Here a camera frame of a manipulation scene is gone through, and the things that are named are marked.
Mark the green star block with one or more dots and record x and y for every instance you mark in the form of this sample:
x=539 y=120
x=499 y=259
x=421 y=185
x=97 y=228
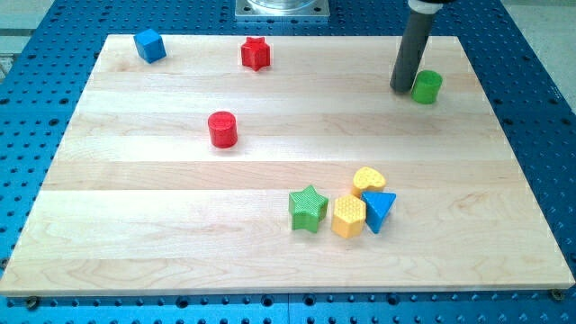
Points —
x=308 y=209

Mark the brass screw left corner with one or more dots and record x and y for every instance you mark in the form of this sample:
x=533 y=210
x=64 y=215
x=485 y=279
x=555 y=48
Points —
x=32 y=303

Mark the yellow heart block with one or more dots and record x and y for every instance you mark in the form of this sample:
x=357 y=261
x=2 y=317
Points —
x=367 y=179

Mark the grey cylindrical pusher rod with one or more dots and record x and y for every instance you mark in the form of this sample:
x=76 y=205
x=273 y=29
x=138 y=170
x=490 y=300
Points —
x=413 y=42

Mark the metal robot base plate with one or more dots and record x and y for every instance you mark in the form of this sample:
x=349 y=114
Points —
x=281 y=8

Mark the blue triangle block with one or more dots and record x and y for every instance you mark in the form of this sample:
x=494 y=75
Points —
x=378 y=205

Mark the blue cube block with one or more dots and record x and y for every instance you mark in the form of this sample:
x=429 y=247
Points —
x=150 y=45

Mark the yellow hexagon block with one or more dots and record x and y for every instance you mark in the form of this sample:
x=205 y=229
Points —
x=349 y=215

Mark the green cylinder block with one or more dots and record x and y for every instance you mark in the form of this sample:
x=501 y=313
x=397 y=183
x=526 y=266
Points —
x=426 y=87

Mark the light wooden board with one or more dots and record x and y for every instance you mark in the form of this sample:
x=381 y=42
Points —
x=138 y=200

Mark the red star block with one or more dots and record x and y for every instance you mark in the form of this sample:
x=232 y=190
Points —
x=255 y=53

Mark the red cylinder block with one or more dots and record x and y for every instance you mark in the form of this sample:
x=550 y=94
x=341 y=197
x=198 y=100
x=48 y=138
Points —
x=223 y=129

